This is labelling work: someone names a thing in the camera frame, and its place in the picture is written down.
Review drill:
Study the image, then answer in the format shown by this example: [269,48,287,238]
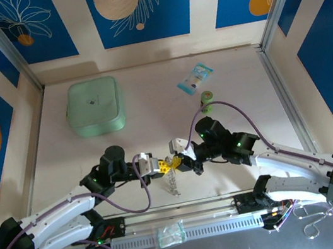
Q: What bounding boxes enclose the green cylindrical container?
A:
[196,89,218,116]

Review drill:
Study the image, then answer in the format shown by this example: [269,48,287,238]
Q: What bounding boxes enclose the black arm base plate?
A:
[233,192,258,215]
[104,216,128,239]

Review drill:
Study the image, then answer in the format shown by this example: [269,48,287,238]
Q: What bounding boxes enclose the white slotted cable duct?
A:
[43,212,268,249]

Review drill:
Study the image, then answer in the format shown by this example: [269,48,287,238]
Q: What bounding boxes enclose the blue wet wipes packet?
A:
[173,60,218,98]

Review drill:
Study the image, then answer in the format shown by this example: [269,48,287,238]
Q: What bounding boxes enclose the aluminium side rail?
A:
[258,42,322,164]

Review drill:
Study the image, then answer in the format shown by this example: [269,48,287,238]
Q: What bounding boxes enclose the mint green zip pouch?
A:
[60,73,130,141]

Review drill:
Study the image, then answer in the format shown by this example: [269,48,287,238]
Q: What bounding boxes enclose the bent metal wire hook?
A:
[296,197,333,241]

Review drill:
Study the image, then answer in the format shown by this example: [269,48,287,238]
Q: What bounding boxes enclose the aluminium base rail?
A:
[103,190,265,237]

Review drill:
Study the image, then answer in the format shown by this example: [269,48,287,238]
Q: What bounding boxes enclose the clear plastic bag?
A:
[151,219,188,249]

